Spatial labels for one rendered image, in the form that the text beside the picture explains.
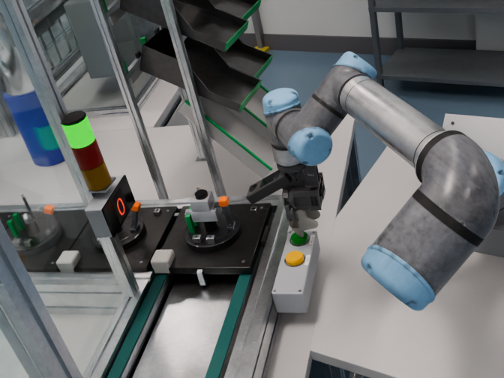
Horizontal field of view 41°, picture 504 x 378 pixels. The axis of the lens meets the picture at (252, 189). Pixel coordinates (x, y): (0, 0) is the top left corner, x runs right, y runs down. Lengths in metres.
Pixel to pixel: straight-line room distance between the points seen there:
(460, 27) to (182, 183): 2.76
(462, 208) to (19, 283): 0.58
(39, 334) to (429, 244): 0.54
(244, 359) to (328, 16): 3.67
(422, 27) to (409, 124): 3.47
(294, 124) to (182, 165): 0.93
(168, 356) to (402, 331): 0.49
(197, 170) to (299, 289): 0.78
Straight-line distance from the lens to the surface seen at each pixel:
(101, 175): 1.34
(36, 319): 0.63
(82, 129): 1.29
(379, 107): 1.12
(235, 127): 1.79
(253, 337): 1.36
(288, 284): 1.44
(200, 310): 1.51
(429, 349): 1.42
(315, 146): 1.24
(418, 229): 0.94
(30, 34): 1.26
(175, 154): 2.22
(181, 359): 1.43
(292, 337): 1.47
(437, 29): 4.50
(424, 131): 1.04
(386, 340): 1.44
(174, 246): 1.62
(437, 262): 0.95
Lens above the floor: 1.93
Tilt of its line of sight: 33 degrees down
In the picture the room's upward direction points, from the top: 14 degrees counter-clockwise
